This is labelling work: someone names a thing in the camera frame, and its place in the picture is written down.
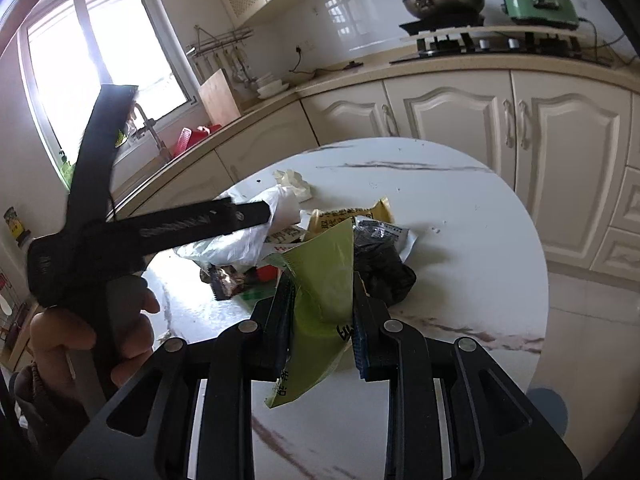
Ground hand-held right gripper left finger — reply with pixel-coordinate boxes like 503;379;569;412
55;272;298;480

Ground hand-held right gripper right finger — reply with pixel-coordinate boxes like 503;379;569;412
350;272;583;480

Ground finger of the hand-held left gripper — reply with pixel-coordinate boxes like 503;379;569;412
106;196;273;260
65;84;141;235

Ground white plastic bag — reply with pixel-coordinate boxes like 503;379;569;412
172;185;302;267

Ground green snack wrapper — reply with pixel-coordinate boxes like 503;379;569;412
264;217;357;409

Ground dark brown snack wrapper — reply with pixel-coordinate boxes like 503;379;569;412
200;264;253;302

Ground person's left forearm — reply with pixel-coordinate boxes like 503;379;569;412
0;360;96;480

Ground person's left hand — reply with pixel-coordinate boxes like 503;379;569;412
29;285;162;397

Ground metal kitchen faucet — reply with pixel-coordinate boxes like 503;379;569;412
130;104;169;165

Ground black plastic bag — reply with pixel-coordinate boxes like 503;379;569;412
352;225;417;304

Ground white and red wrapper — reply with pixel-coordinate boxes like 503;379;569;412
264;227;307;257

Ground red plastic basket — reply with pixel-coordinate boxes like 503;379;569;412
171;124;224;157

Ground crumpled cream tissue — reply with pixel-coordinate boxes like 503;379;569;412
272;169;312;204

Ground kitchen window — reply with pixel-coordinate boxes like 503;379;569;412
16;0;199;163

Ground wooden cutting board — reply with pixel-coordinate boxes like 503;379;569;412
197;68;242;127

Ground yellow snack wrapper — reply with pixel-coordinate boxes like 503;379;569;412
305;197;396;237

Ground stack of white bowls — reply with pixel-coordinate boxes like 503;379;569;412
254;71;292;99

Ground metal utensil rack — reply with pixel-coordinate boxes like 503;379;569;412
186;24;255;63

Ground grey round stool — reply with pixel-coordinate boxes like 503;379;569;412
526;386;569;437

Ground cream lower kitchen cabinets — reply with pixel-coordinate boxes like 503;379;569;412
107;62;640;281

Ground black induction cooker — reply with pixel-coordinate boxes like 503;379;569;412
398;14;487;32

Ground black gas stove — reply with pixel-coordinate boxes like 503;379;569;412
389;27;615;69

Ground green electric cooking pot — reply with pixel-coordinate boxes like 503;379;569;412
501;0;582;29

